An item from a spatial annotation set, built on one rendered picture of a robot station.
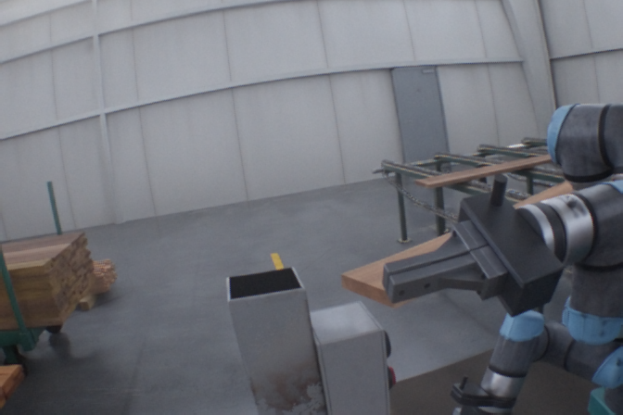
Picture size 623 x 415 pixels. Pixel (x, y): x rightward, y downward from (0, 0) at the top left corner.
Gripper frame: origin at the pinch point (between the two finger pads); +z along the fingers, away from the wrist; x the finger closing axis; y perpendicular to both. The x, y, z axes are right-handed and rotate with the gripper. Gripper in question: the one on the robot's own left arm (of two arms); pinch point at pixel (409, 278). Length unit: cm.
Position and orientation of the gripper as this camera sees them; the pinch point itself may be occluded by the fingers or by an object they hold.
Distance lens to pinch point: 41.0
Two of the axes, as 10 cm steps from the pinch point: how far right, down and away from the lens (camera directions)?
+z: -9.7, 1.7, -1.6
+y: -0.5, -8.4, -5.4
